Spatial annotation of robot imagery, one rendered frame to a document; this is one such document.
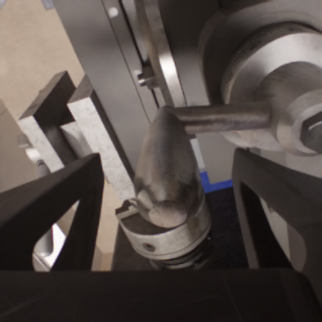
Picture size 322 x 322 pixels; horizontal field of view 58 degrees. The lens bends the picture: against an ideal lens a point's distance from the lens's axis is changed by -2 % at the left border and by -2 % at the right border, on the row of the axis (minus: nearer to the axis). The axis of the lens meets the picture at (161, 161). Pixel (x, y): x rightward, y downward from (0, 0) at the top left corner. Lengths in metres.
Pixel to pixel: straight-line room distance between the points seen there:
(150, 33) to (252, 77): 0.15
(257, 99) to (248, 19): 0.05
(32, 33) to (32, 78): 0.56
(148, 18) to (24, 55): 3.82
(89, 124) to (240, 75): 0.25
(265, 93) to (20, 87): 4.14
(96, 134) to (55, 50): 3.57
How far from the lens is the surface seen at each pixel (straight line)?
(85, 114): 0.37
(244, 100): 0.17
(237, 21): 0.19
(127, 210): 0.82
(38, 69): 4.08
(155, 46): 0.29
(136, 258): 1.00
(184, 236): 0.76
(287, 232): 0.60
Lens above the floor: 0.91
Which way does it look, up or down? 10 degrees up
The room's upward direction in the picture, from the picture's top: 105 degrees counter-clockwise
